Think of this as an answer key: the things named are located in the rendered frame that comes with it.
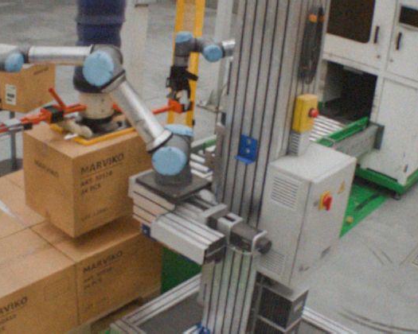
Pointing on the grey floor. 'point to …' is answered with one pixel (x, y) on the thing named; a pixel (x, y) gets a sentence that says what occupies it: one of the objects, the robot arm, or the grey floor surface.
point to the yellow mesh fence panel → (191, 53)
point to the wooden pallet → (100, 324)
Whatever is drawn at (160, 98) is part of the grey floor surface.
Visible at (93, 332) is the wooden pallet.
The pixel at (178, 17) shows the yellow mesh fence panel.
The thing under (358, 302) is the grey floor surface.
